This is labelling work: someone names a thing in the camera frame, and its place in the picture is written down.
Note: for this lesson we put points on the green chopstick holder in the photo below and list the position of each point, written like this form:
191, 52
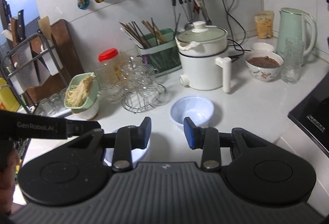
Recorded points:
163, 57

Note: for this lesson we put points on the green strainer basket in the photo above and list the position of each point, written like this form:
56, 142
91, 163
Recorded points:
93, 94

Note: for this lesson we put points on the black induction cooktop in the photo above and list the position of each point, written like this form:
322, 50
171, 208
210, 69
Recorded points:
311, 115

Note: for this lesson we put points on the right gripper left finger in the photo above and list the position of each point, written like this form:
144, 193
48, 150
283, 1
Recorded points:
127, 139

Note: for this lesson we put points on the small white bowl behind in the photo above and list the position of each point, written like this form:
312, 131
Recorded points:
261, 46

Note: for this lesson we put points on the red lid glass jar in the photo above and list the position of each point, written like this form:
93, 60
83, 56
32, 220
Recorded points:
109, 75

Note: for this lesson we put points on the left hand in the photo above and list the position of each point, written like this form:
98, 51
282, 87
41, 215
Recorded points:
8, 182

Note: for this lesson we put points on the hanging utensil rack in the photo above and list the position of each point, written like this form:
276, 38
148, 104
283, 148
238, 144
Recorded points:
191, 9

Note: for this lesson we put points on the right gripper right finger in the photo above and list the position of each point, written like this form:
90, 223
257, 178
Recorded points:
206, 139

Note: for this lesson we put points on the white bowl under strainer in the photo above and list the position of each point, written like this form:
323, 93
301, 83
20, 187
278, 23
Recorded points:
87, 114

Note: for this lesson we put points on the yellow sponge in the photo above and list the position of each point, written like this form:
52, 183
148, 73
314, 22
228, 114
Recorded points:
264, 24

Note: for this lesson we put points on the yellow detergent jug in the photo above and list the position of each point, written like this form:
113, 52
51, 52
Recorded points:
7, 99

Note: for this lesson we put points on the light blue plastic bowl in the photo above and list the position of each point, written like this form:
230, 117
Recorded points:
200, 109

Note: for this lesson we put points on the dried noodle bundle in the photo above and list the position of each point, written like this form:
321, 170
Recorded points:
78, 90

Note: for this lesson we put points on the textured clear tumbler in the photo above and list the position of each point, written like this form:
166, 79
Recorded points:
293, 60

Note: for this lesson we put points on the black metal shelf rack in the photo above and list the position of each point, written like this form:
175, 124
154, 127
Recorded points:
25, 75

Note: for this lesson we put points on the white electric cooking pot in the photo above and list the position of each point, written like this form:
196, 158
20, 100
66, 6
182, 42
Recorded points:
203, 53

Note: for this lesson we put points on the wire glass cup rack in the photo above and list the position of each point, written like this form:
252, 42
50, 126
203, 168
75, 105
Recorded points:
136, 88

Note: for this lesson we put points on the wooden cutting board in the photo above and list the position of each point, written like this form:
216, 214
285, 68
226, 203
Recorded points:
69, 58

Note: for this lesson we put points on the floral bowl with brown paste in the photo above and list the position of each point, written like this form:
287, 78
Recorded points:
263, 65

